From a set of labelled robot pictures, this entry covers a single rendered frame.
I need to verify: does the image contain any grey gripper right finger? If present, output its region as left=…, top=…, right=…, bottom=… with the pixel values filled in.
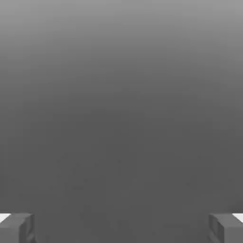
left=208, top=213, right=243, bottom=243

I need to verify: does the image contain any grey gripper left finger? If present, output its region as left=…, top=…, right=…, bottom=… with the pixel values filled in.
left=0, top=212, right=36, bottom=243

